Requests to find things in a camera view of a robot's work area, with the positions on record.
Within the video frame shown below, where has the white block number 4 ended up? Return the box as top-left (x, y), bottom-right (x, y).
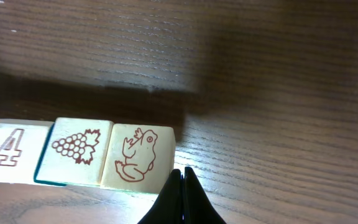
top-left (0, 119), bottom-right (53, 185)

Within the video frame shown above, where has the white block with green edge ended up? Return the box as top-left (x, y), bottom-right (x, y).
top-left (100, 124), bottom-right (176, 194)

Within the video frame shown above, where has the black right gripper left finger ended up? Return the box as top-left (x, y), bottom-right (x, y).
top-left (138, 169), bottom-right (182, 224)

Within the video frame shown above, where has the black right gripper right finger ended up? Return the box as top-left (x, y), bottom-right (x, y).
top-left (182, 167), bottom-right (226, 224)

